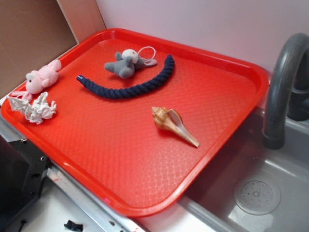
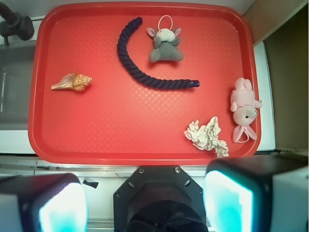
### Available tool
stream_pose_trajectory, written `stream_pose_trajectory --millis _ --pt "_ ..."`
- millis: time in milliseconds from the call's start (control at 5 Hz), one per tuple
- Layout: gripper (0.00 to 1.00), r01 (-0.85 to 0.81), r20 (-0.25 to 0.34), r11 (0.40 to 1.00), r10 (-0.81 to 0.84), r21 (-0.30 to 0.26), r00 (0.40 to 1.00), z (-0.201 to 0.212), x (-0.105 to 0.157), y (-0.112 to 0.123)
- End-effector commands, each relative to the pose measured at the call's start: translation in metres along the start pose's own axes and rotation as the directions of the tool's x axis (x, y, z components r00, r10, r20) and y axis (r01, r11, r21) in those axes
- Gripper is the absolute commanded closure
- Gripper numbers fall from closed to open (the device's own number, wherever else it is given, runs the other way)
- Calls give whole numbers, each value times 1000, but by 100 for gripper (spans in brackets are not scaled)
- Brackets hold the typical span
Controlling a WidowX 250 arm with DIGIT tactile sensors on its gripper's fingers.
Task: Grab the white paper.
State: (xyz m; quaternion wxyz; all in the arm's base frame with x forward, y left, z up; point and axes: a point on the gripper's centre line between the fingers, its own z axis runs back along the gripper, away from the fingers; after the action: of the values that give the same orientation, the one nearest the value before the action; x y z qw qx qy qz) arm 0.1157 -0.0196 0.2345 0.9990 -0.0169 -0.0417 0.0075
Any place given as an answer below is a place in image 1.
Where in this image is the crumpled white paper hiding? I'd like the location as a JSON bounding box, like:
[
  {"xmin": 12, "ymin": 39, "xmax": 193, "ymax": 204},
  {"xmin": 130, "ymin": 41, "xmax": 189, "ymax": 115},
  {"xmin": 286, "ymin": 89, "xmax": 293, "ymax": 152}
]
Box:
[{"xmin": 7, "ymin": 92, "xmax": 57, "ymax": 125}]

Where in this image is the brown conch seashell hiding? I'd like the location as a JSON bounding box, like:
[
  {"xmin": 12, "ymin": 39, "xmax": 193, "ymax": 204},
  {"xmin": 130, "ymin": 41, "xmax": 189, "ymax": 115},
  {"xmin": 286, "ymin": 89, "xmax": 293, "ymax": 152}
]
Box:
[{"xmin": 152, "ymin": 107, "xmax": 199, "ymax": 147}]

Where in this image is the red plastic tray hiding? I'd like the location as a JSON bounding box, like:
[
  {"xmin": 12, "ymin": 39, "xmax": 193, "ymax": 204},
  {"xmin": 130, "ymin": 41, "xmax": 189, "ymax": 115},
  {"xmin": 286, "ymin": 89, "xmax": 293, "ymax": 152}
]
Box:
[{"xmin": 1, "ymin": 29, "xmax": 268, "ymax": 218}]

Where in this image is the grey plush elephant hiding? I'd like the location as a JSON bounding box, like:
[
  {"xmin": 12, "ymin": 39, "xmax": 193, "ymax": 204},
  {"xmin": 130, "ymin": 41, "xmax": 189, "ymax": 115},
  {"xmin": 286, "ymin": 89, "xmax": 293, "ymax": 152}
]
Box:
[{"xmin": 104, "ymin": 46, "xmax": 157, "ymax": 79}]

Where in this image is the pink plush toy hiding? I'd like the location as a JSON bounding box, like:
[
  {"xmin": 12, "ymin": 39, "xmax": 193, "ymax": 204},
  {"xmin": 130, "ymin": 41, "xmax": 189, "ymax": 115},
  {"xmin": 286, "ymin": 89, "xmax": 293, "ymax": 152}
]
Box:
[{"xmin": 12, "ymin": 59, "xmax": 62, "ymax": 102}]

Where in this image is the grey toy sink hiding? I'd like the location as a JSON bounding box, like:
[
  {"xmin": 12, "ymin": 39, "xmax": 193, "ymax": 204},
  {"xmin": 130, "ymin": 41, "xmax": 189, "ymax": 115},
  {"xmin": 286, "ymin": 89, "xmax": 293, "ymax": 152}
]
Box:
[{"xmin": 179, "ymin": 109, "xmax": 309, "ymax": 232}]

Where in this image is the round sink drain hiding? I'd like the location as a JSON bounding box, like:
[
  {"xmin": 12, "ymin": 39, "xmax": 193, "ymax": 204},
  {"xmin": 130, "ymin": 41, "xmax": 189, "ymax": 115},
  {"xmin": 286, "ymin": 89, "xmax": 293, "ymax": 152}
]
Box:
[{"xmin": 233, "ymin": 175, "xmax": 281, "ymax": 216}]

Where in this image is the grey toy faucet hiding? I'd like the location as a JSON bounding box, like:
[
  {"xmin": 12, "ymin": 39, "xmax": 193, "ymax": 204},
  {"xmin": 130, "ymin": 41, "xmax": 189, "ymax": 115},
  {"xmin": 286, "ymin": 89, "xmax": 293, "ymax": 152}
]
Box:
[{"xmin": 262, "ymin": 33, "xmax": 309, "ymax": 149}]

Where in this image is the black tape scrap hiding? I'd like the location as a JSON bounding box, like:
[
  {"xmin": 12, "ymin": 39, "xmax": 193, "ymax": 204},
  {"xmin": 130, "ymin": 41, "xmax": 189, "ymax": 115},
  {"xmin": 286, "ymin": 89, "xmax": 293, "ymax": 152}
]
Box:
[{"xmin": 64, "ymin": 220, "xmax": 84, "ymax": 232}]

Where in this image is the brown cardboard panel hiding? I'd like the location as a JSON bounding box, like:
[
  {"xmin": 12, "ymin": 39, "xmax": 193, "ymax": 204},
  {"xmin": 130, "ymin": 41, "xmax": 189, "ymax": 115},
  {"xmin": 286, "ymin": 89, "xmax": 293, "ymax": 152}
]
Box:
[{"xmin": 0, "ymin": 0, "xmax": 106, "ymax": 97}]

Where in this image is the navy blue rope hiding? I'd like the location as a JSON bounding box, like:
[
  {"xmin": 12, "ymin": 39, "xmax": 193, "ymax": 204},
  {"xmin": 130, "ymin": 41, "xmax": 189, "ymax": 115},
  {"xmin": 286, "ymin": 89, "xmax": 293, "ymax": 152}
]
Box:
[{"xmin": 76, "ymin": 54, "xmax": 175, "ymax": 100}]

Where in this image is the black metal bracket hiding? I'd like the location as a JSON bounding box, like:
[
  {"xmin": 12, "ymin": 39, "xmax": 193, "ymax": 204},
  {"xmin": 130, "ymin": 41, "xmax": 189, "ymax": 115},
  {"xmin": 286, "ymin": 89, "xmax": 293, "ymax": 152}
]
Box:
[{"xmin": 0, "ymin": 137, "xmax": 50, "ymax": 232}]

